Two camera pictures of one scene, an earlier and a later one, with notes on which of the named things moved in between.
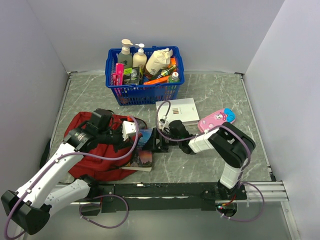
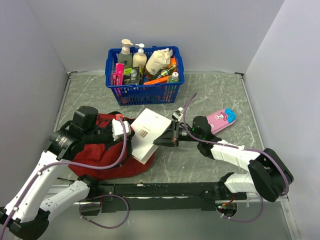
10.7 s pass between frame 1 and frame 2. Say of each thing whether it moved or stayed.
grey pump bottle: stayed
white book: moved
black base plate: stayed
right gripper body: moved
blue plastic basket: stayed
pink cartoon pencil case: stayed
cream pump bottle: stayed
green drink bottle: stayed
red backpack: moved
